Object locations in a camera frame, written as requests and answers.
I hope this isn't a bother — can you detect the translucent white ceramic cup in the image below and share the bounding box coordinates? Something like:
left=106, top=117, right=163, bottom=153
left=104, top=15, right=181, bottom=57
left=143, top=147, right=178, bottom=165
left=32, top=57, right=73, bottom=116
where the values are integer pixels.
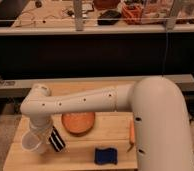
left=21, top=131, right=47, bottom=154

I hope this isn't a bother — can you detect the orange ceramic bowl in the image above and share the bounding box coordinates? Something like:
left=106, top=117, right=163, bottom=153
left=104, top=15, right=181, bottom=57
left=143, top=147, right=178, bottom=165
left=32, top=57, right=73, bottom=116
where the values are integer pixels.
left=61, top=112, right=95, bottom=136

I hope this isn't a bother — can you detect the blue sponge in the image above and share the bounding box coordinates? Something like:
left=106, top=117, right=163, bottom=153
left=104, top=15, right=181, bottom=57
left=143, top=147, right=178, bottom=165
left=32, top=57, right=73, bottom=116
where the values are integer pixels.
left=94, top=148, right=118, bottom=165

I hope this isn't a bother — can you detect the white wrist gripper body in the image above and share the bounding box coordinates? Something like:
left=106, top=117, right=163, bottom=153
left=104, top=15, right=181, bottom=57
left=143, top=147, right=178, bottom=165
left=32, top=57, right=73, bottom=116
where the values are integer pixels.
left=29, top=117, right=53, bottom=142

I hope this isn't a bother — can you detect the wooden board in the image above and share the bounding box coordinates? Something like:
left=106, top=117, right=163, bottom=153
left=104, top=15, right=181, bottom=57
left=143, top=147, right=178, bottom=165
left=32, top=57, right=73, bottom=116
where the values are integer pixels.
left=2, top=81, right=140, bottom=171

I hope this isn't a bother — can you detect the orange box on shelf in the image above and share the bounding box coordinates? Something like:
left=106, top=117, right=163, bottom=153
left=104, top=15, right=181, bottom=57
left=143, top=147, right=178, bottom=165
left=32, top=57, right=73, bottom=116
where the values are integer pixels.
left=122, top=5, right=142, bottom=25

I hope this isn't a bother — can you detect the orange carrot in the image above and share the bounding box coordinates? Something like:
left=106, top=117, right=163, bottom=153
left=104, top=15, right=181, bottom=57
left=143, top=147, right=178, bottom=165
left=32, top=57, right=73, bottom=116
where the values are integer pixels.
left=127, top=120, right=135, bottom=152

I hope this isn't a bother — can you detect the black white striped block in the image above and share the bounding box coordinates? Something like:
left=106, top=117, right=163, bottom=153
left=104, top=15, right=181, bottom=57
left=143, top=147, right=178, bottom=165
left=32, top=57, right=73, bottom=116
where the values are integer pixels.
left=49, top=128, right=66, bottom=152

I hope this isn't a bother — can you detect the grey metal post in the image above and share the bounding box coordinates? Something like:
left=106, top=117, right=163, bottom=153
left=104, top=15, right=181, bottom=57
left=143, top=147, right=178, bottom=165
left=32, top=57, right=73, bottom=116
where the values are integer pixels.
left=73, top=0, right=83, bottom=31

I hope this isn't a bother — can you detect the black object on shelf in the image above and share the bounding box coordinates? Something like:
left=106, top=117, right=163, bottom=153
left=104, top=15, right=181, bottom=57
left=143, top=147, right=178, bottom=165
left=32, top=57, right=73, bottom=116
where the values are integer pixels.
left=97, top=10, right=121, bottom=25

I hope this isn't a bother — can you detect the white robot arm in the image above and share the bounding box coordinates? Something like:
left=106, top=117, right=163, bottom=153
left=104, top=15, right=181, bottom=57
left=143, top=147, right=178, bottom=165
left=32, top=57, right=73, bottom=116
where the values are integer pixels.
left=20, top=76, right=194, bottom=171

